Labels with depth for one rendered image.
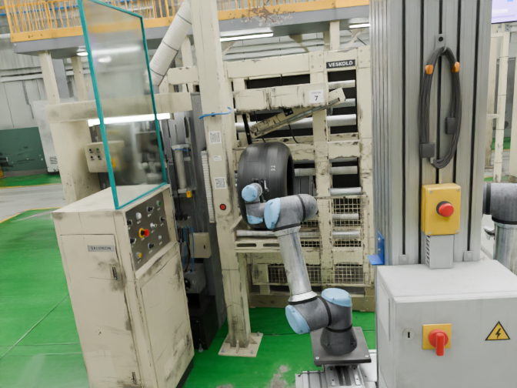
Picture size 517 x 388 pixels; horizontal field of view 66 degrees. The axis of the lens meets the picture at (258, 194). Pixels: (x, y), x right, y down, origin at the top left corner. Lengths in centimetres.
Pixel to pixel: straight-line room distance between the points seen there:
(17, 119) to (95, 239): 1190
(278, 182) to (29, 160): 1198
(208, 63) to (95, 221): 112
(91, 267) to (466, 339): 171
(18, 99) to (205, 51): 1159
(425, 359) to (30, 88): 1310
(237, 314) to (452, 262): 191
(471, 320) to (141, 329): 162
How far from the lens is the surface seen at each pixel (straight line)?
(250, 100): 271
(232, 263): 273
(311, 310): 161
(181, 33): 291
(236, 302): 285
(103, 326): 237
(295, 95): 266
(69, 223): 221
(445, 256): 123
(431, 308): 109
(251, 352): 298
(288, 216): 159
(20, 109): 1384
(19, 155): 1399
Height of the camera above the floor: 174
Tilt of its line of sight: 14 degrees down
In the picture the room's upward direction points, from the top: 5 degrees counter-clockwise
